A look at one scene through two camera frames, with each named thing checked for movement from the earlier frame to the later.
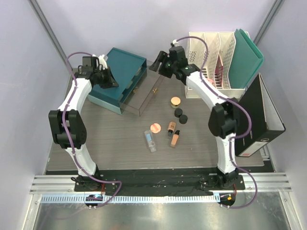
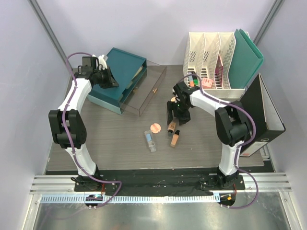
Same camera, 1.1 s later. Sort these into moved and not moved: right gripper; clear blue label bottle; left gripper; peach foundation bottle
Moved: right gripper
Not moved: peach foundation bottle; clear blue label bottle; left gripper
